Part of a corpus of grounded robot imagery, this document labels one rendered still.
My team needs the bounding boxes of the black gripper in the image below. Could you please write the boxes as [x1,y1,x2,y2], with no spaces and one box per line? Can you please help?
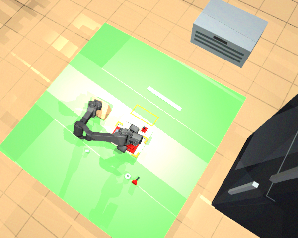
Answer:
[116,124,140,153]

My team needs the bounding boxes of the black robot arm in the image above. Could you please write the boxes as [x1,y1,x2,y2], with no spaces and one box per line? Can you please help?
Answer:
[73,99,143,146]

